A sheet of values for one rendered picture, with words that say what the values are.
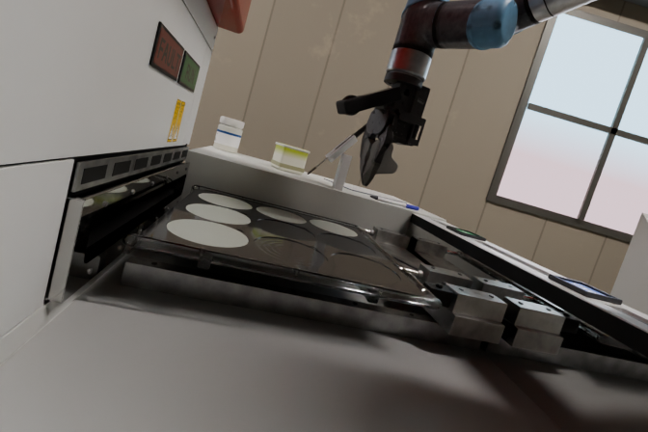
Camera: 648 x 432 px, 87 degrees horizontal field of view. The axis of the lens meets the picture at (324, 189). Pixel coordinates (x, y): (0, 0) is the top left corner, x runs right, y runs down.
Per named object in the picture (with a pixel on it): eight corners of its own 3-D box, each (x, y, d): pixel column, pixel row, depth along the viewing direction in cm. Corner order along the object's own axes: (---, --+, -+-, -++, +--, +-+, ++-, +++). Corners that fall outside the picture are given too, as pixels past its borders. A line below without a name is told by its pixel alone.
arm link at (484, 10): (531, -11, 55) (465, -4, 62) (501, -5, 49) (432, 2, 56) (523, 41, 59) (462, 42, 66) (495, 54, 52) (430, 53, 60)
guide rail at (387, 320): (119, 284, 40) (124, 260, 40) (125, 278, 42) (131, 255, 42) (478, 350, 51) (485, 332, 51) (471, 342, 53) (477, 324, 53)
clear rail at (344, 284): (119, 247, 34) (121, 233, 34) (123, 242, 36) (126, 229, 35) (442, 312, 42) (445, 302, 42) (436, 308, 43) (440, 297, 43)
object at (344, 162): (319, 184, 79) (336, 128, 78) (316, 182, 83) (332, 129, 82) (343, 191, 81) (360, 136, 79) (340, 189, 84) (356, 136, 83)
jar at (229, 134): (210, 147, 97) (219, 115, 96) (214, 147, 104) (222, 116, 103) (235, 154, 99) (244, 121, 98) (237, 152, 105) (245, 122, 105)
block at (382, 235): (374, 241, 77) (378, 229, 77) (369, 236, 81) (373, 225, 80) (406, 249, 79) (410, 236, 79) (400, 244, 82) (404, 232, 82)
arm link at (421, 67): (406, 44, 59) (383, 52, 66) (397, 70, 59) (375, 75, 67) (440, 60, 62) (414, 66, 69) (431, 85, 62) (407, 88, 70)
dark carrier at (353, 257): (137, 240, 36) (138, 234, 36) (196, 190, 69) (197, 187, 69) (425, 300, 43) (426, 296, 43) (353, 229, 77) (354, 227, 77)
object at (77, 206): (40, 301, 29) (63, 195, 28) (171, 203, 72) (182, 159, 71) (63, 305, 30) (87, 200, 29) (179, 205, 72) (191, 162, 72)
